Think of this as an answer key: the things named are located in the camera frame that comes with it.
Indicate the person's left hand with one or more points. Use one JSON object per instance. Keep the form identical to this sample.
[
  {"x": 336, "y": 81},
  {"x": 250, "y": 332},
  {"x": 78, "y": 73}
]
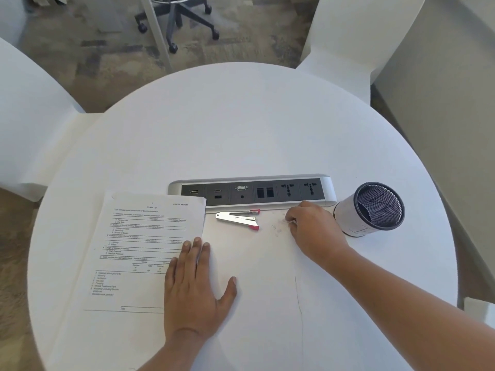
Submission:
[{"x": 189, "y": 297}]

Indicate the person's right hand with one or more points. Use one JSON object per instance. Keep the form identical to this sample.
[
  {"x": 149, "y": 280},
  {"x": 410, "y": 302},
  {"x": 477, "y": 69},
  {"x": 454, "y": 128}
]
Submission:
[{"x": 317, "y": 231}]

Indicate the printed paper stack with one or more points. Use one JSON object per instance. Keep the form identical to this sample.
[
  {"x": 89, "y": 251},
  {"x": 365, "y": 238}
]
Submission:
[{"x": 135, "y": 235}]

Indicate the silver stapler with pink ends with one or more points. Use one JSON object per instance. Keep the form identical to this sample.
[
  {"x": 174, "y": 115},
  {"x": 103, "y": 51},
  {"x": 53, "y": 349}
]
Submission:
[{"x": 236, "y": 218}]

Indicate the person's right forearm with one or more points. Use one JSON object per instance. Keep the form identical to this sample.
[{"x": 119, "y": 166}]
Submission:
[{"x": 406, "y": 305}]

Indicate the silver table power socket strip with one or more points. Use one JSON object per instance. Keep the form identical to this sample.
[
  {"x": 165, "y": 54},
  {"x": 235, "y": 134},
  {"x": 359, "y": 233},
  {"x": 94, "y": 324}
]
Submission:
[{"x": 251, "y": 191}]

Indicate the white wrapped mesh pen holder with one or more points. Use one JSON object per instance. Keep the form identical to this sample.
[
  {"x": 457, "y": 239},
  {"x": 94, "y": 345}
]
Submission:
[{"x": 355, "y": 220}]

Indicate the white plastic chair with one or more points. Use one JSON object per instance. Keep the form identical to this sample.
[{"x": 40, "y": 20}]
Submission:
[
  {"x": 481, "y": 311},
  {"x": 27, "y": 123},
  {"x": 348, "y": 34}
]

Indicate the black swivel office chair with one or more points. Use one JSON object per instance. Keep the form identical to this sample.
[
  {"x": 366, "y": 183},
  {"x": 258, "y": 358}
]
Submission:
[{"x": 174, "y": 27}]

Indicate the long white table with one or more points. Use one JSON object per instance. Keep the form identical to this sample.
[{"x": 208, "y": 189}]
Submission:
[{"x": 157, "y": 34}]

